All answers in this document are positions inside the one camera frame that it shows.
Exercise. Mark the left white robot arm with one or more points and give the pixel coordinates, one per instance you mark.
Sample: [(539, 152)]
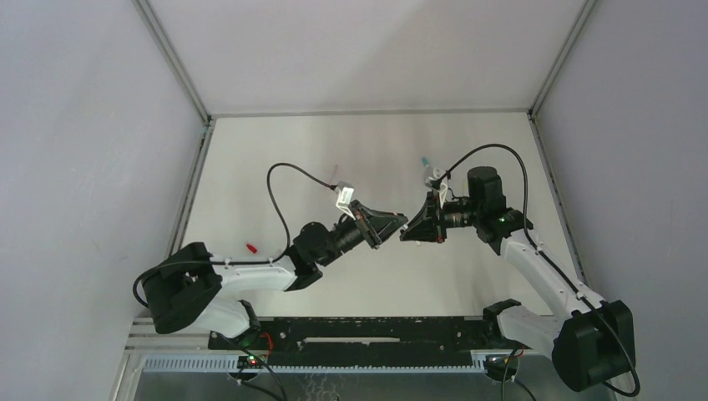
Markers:
[(195, 288)]

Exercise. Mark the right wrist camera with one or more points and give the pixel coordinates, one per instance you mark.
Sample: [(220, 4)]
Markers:
[(437, 181)]

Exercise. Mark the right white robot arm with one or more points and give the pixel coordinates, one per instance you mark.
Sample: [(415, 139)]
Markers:
[(588, 339)]

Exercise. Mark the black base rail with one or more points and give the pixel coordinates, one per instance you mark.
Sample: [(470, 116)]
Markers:
[(396, 340)]

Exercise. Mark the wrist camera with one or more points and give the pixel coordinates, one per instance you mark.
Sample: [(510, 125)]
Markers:
[(344, 193), (437, 181)]

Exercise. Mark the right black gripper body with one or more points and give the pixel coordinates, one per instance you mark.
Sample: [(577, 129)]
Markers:
[(434, 216)]

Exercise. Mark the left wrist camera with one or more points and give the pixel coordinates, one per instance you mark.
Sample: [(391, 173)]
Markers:
[(344, 193)]

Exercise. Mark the perforated cable tray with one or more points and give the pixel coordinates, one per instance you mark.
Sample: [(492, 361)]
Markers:
[(185, 363)]

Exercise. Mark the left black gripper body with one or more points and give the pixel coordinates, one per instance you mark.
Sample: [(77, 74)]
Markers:
[(366, 224)]

